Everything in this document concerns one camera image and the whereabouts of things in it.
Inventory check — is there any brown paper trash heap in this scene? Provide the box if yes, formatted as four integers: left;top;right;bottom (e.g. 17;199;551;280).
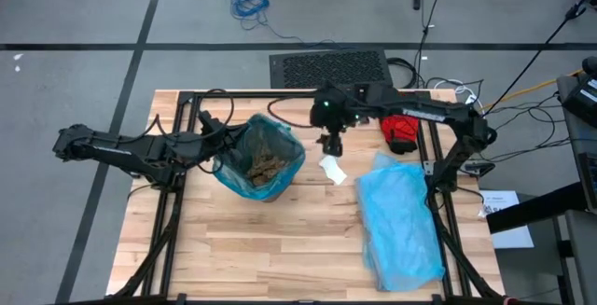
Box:
245;142;289;187

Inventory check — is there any dark grey trash bin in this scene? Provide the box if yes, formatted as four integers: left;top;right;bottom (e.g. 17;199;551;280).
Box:
216;118;304;203

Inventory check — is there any dark grey desk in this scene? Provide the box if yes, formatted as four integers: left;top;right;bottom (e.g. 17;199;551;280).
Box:
554;55;597;305

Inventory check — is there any white printed paper sheet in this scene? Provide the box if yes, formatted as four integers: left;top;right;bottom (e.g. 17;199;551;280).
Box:
478;189;535;250

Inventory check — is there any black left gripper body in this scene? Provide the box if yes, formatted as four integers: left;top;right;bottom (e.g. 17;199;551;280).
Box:
190;127;237;166

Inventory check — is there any red and black glove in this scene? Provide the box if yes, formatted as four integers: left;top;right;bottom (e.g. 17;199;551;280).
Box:
379;113;421;156

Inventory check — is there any teal blue bin liner bag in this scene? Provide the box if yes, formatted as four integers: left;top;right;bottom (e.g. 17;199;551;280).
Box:
212;112;308;202

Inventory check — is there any white paper scrap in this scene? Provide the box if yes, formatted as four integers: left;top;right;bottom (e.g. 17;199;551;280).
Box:
319;154;349;186

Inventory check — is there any white power strip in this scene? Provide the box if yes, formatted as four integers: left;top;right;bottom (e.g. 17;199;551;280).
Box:
460;92;479;118

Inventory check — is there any yellow cable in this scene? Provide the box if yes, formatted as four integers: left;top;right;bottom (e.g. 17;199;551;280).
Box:
479;67;584;113

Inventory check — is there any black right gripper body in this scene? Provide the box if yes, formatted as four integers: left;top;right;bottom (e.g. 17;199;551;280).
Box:
311;85;365;133

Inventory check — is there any blue coiled cable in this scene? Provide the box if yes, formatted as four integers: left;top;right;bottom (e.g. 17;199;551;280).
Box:
213;0;349;50

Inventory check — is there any black box device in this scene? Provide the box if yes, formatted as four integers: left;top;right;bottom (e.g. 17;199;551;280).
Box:
562;75;597;129

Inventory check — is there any light blue plastic bag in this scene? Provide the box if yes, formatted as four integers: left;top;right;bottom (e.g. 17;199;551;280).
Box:
356;152;447;292

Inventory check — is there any black perforated computer case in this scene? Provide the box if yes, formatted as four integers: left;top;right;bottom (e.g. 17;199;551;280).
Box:
269;47;395;90

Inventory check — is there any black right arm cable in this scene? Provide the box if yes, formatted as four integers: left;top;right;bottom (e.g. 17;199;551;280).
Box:
267;97;318;129

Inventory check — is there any black metal table frame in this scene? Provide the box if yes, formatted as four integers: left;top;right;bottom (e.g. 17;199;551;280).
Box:
105;89;507;305

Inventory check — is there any black tripod pole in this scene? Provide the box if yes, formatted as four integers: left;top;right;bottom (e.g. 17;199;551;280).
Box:
484;0;597;110

